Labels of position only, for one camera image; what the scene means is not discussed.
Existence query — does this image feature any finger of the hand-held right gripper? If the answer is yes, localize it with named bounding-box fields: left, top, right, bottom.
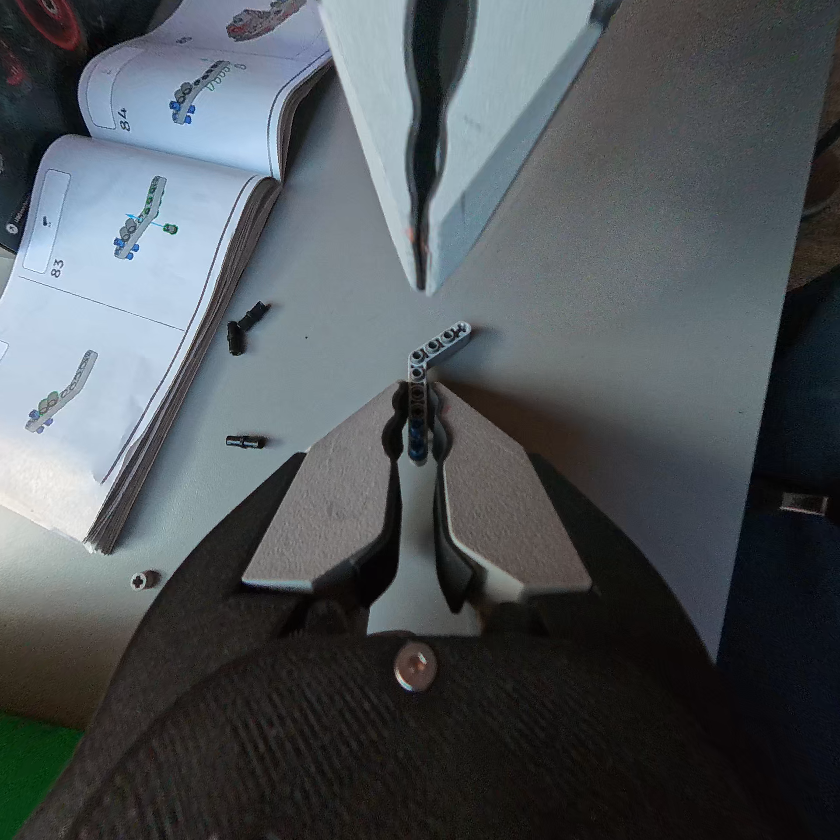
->
left=422, top=0, right=623, bottom=294
left=317, top=0, right=424, bottom=293

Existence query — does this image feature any grey bent lego beam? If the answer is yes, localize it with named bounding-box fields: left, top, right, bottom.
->
left=406, top=319, right=474, bottom=468

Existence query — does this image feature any dark blue cloth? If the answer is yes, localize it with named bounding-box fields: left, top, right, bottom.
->
left=714, top=285, right=840, bottom=840

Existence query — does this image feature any black printed box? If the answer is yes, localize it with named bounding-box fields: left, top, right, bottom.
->
left=0, top=0, right=179, bottom=254

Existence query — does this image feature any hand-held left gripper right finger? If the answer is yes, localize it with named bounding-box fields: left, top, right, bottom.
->
left=432, top=383, right=593, bottom=615

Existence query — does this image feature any open lego instruction booklet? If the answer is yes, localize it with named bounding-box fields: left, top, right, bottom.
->
left=0, top=0, right=333, bottom=556

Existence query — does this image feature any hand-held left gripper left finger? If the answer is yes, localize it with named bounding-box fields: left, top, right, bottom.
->
left=241, top=382, right=403, bottom=611

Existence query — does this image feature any green mat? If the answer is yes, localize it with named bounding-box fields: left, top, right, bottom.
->
left=0, top=711, right=88, bottom=840

